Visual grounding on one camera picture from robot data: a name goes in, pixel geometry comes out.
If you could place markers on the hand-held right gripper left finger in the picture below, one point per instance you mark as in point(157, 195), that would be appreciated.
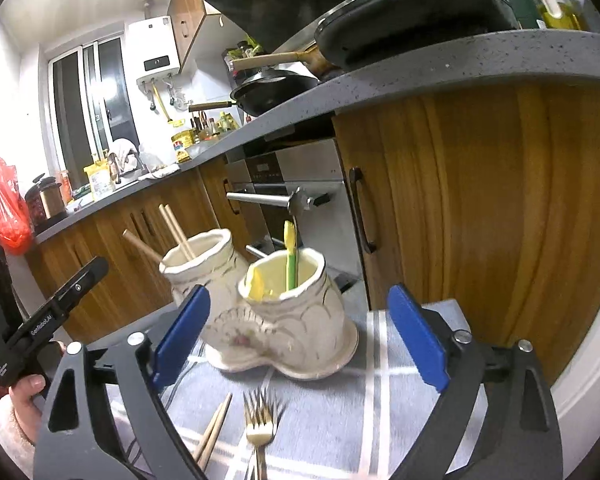
point(180, 335)

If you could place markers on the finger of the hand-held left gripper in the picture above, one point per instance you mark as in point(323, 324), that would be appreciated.
point(82, 282)

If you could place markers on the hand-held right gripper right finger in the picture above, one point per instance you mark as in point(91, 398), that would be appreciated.
point(417, 340)

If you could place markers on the wooden chopstick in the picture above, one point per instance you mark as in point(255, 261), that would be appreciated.
point(142, 247)
point(206, 435)
point(177, 232)
point(219, 422)

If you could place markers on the cream ceramic double utensil holder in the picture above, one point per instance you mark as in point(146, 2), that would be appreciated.
point(290, 330)

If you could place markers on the gold fork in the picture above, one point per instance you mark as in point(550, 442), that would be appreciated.
point(262, 420)

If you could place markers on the yellow green utensil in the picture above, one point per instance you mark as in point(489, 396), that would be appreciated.
point(291, 260)

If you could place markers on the person's left hand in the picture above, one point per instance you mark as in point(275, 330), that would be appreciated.
point(25, 405)

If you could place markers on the wide wooden cabinet with several doors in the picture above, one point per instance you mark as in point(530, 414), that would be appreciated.
point(130, 220)

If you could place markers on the yellow food bag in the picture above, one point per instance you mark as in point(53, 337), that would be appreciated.
point(99, 180)

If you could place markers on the grey plaid cloth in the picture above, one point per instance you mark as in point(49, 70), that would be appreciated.
point(340, 410)

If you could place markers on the red plastic bag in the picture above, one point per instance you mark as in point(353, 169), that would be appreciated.
point(7, 205)

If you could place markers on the white cloth on faucet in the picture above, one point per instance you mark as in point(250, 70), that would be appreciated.
point(122, 152)

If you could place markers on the wooden cabinet with one door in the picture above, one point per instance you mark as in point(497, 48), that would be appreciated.
point(480, 210)

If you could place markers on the yellow cooking oil bottle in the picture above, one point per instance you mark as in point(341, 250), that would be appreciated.
point(182, 147)

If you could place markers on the sliding glass window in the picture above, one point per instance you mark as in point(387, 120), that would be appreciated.
point(92, 105)

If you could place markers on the stainless steel oven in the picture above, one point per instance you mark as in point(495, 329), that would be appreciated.
point(305, 185)

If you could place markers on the white water heater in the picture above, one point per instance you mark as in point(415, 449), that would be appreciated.
point(155, 50)

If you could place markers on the grey speckled kitchen countertop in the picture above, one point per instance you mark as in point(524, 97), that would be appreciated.
point(430, 60)

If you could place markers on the black griddle pan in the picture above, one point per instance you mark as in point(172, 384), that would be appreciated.
point(410, 25)

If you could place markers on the dark green appliance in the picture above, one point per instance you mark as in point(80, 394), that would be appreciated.
point(517, 2)

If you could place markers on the white door frame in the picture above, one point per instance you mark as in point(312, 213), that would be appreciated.
point(592, 385)

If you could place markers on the wooden wall cabinet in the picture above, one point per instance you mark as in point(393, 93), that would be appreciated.
point(192, 5)

